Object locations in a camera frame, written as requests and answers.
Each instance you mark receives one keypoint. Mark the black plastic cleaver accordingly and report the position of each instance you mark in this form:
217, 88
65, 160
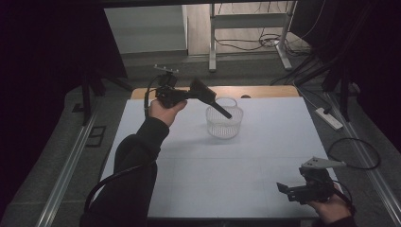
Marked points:
206, 93

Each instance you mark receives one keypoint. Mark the wooden table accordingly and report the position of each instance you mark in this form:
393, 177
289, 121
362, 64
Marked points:
258, 91

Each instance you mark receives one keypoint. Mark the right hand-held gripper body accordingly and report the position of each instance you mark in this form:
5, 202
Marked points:
315, 189

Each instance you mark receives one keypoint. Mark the white table mat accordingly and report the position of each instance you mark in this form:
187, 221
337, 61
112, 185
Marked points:
252, 164

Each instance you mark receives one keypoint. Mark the black plug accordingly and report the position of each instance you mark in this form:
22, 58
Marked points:
327, 110

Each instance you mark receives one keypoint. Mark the black tripod stand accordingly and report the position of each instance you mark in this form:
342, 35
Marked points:
86, 97
343, 94

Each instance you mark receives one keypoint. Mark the white plastic mesh basket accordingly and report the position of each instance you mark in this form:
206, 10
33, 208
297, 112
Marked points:
224, 124

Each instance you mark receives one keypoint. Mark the person's left hand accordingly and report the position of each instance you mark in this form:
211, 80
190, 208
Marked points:
165, 113

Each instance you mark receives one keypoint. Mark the grey white board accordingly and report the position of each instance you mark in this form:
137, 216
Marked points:
145, 28

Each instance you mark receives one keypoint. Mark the white metal stand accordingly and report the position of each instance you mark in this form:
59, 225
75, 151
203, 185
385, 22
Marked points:
249, 20

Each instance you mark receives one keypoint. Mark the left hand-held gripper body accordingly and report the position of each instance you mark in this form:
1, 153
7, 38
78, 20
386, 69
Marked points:
168, 93

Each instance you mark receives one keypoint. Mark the person's right hand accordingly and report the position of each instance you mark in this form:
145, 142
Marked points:
332, 211

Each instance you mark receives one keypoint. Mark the aluminium rail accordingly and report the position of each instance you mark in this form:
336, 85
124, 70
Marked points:
365, 157
67, 171

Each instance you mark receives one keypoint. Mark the white power strip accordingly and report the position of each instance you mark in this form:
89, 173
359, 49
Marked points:
329, 119

